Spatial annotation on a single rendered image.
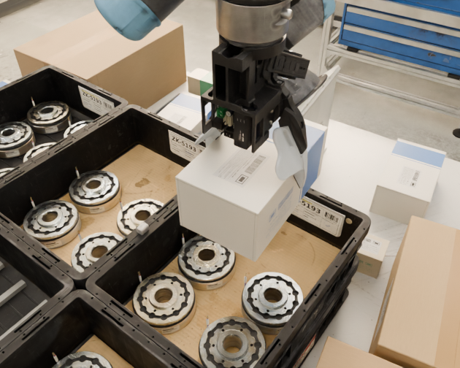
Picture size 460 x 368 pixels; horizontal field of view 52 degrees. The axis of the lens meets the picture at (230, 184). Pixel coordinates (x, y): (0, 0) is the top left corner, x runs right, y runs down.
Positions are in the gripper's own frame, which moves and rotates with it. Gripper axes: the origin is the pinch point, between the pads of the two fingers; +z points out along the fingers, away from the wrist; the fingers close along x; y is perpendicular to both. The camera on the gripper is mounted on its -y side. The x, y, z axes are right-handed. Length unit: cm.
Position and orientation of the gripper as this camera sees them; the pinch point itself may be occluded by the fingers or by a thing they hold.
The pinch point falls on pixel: (255, 165)
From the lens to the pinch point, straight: 64.6
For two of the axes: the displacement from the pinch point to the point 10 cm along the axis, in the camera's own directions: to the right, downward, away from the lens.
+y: -5.3, 5.8, -6.1
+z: 0.0, 7.3, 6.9
